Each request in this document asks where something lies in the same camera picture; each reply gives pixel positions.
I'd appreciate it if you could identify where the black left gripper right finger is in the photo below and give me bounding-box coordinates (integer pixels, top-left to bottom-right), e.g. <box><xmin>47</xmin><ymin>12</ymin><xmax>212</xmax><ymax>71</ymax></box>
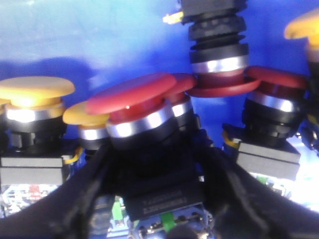
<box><xmin>199</xmin><ymin>147</ymin><xmax>319</xmax><ymax>239</ymax></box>

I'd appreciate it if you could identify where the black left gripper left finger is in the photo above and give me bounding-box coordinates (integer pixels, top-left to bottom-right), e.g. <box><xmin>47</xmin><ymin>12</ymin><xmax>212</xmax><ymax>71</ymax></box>
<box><xmin>0</xmin><ymin>146</ymin><xmax>110</xmax><ymax>239</ymax></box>

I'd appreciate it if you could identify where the red mushroom push button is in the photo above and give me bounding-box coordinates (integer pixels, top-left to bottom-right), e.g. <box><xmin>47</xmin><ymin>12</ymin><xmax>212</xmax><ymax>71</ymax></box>
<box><xmin>85</xmin><ymin>72</ymin><xmax>205</xmax><ymax>221</ymax></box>

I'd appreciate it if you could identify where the small yellow button centre-left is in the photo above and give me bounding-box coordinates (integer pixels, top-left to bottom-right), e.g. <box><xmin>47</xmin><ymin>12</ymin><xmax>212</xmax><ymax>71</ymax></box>
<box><xmin>63</xmin><ymin>101</ymin><xmax>110</xmax><ymax>151</ymax></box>

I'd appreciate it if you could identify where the red button right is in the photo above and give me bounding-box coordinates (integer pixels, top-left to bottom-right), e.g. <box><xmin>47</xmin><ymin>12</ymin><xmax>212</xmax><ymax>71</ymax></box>
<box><xmin>222</xmin><ymin>66</ymin><xmax>308</xmax><ymax>181</ymax></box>

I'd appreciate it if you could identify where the yellow button left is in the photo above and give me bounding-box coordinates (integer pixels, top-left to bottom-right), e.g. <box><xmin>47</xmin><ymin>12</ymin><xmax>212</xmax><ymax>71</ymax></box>
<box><xmin>0</xmin><ymin>76</ymin><xmax>77</xmax><ymax>187</ymax></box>

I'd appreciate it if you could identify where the red button behind centre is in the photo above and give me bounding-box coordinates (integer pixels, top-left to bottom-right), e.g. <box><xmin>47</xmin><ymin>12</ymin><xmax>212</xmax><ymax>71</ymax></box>
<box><xmin>164</xmin><ymin>73</ymin><xmax>200</xmax><ymax>133</ymax></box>

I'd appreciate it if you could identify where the upside-down red button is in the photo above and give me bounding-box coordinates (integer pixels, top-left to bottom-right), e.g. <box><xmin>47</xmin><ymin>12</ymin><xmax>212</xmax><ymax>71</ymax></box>
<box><xmin>162</xmin><ymin>0</ymin><xmax>261</xmax><ymax>98</ymax></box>

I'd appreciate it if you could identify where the yellow button far right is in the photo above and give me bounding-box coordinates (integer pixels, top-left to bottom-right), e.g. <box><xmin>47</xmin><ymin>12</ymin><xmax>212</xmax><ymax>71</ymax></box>
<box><xmin>284</xmin><ymin>7</ymin><xmax>319</xmax><ymax>157</ymax></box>

